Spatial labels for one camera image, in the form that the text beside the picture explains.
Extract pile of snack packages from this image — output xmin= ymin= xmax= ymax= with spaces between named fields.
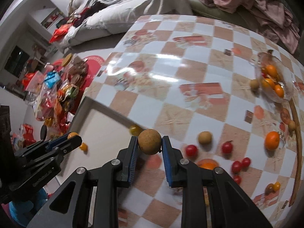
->
xmin=21 ymin=54 xmax=104 ymax=140

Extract mandarins in bowl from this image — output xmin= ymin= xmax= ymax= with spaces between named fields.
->
xmin=261 ymin=64 xmax=285 ymax=98

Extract red cherry tomato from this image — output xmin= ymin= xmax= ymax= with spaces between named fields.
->
xmin=233 ymin=175 xmax=242 ymax=185
xmin=241 ymin=157 xmax=251 ymax=169
xmin=221 ymin=141 xmax=233 ymax=154
xmin=231 ymin=161 xmax=242 ymax=174
xmin=185 ymin=145 xmax=198 ymax=158

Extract shallow grey cardboard box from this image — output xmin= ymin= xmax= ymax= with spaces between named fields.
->
xmin=56 ymin=97 xmax=136 ymax=185

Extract grey sofa with blankets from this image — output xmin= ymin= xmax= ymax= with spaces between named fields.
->
xmin=55 ymin=0 xmax=193 ymax=48

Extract brown longan by stick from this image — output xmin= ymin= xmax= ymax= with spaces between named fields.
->
xmin=288 ymin=120 xmax=296 ymax=133

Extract small orange cherry tomato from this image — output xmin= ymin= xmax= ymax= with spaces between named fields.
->
xmin=79 ymin=142 xmax=88 ymax=152
xmin=67 ymin=132 xmax=78 ymax=139

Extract dark yellow cherry tomato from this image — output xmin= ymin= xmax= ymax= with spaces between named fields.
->
xmin=264 ymin=183 xmax=274 ymax=195

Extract orange mandarin on table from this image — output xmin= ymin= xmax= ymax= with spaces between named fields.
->
xmin=264 ymin=131 xmax=280 ymax=151

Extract glass fruit bowl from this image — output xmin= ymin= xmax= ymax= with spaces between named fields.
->
xmin=254 ymin=50 xmax=293 ymax=103

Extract small orange tomato on table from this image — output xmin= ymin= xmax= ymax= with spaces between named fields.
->
xmin=273 ymin=182 xmax=281 ymax=192

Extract brown longan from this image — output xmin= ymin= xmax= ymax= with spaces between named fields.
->
xmin=138 ymin=129 xmax=162 ymax=155
xmin=249 ymin=79 xmax=260 ymax=92
xmin=288 ymin=120 xmax=296 ymax=133
xmin=198 ymin=131 xmax=213 ymax=145

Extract large orange mandarin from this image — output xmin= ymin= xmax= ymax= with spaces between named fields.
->
xmin=196 ymin=158 xmax=219 ymax=170

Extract curved wooden stick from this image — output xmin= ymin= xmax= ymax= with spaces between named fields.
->
xmin=289 ymin=99 xmax=302 ymax=207

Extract brown longan by bowl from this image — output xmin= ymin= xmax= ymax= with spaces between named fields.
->
xmin=249 ymin=79 xmax=260 ymax=92

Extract pink clothes pile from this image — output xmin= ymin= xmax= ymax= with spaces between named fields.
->
xmin=199 ymin=0 xmax=300 ymax=54

